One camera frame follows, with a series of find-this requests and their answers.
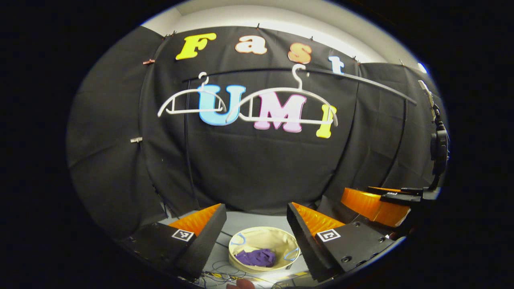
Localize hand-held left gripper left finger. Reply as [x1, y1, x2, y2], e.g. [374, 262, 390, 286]
[120, 203, 227, 281]

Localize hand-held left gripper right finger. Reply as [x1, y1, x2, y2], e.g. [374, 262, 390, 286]
[287, 202, 396, 281]

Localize beige laundry hamper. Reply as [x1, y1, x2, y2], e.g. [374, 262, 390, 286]
[228, 226, 301, 275]

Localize purple jacket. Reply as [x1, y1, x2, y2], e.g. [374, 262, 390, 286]
[234, 248, 277, 268]

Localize small white hanger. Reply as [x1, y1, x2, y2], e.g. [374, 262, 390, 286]
[157, 71, 227, 118]

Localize white hanger with wide arms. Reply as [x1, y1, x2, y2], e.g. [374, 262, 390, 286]
[226, 63, 339, 127]

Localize black backdrop cloth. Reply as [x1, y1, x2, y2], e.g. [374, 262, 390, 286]
[66, 25, 448, 241]

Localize row of black backdrop clips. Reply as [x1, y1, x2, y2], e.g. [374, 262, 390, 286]
[162, 23, 405, 65]

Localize black camera stand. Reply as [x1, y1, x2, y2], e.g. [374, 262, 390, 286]
[418, 79, 449, 191]

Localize black clothes rail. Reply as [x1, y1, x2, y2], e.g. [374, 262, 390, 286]
[183, 66, 418, 209]

